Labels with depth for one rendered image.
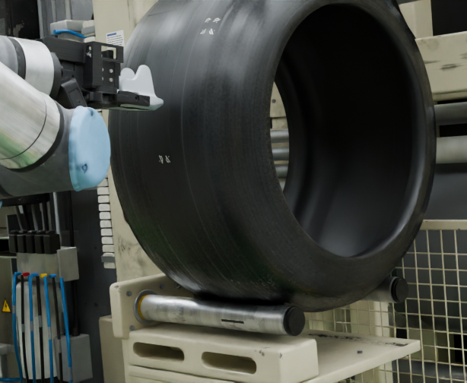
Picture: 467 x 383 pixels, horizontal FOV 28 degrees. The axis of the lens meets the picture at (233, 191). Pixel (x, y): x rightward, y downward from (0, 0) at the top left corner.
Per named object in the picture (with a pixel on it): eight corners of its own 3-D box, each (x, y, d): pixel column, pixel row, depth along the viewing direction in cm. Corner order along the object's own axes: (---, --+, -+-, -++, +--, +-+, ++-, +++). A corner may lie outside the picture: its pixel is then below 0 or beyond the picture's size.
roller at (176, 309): (157, 314, 170) (138, 323, 167) (151, 289, 169) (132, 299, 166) (309, 329, 145) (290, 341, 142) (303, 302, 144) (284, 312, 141)
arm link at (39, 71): (26, 105, 116) (-17, 112, 122) (58, 109, 119) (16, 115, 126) (27, 32, 116) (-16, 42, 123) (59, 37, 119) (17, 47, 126)
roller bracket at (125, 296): (112, 340, 165) (107, 283, 165) (265, 299, 194) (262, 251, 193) (125, 341, 163) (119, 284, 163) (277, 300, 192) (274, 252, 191)
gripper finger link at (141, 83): (176, 68, 135) (125, 60, 129) (176, 109, 135) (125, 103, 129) (161, 70, 138) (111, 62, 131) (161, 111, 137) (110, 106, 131)
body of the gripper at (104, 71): (129, 46, 128) (55, 33, 120) (128, 110, 128) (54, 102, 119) (94, 53, 134) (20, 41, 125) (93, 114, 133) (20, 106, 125)
